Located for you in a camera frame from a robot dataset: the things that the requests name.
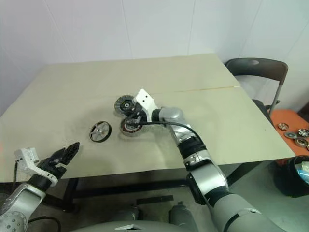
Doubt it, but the orange tray with wheels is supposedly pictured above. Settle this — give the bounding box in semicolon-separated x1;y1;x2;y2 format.
268;109;309;147

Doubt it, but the black flat floor plate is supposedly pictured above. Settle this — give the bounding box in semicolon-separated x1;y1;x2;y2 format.
136;195;174;206

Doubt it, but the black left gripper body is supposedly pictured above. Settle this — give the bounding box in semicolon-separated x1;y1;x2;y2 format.
38;156;68;176

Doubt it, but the black folding chair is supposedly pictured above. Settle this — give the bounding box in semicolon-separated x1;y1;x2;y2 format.
225;57;289;119

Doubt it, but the grey finned motor lid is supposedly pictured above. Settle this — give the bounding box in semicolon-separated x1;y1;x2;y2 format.
113;95;136;116

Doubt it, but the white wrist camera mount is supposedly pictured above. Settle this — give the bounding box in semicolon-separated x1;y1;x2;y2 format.
134;88;160;123
14;147;58;187

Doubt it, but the black table frame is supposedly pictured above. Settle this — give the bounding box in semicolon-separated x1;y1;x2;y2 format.
0;159;266;214

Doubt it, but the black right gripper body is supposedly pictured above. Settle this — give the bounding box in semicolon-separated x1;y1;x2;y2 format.
129;102;148;124

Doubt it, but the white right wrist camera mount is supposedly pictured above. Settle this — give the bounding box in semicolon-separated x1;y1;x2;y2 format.
134;88;160;123

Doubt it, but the black waste bin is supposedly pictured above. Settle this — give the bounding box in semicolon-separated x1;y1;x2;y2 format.
281;155;309;199

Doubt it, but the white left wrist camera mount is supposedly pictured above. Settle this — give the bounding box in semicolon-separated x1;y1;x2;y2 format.
14;147;58;187

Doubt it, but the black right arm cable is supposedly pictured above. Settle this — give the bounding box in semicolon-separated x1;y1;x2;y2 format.
137;120;206;151

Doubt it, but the black spoked rotor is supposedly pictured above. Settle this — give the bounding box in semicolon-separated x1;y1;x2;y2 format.
89;120;112;143

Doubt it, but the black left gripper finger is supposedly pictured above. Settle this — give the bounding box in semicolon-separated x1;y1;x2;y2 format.
58;142;81;168
50;145;70;160

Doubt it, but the dark grey rounded shape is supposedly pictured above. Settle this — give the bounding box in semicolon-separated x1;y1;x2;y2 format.
168;202;193;230

